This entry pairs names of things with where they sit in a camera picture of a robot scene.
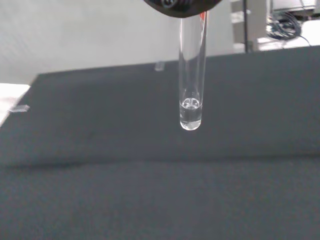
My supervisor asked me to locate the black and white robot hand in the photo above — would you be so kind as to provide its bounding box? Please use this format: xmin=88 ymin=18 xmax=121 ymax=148
xmin=142 ymin=0 xmax=222 ymax=18

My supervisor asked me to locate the black tripod pole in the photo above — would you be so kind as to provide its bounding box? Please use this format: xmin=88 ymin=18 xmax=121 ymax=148
xmin=243 ymin=0 xmax=253 ymax=53

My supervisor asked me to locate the black bench cloth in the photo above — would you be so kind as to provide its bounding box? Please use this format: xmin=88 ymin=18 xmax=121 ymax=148
xmin=0 ymin=44 xmax=320 ymax=240

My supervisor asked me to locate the bundle of black cables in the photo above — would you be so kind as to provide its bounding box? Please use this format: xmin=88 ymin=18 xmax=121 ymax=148
xmin=265 ymin=10 xmax=313 ymax=47

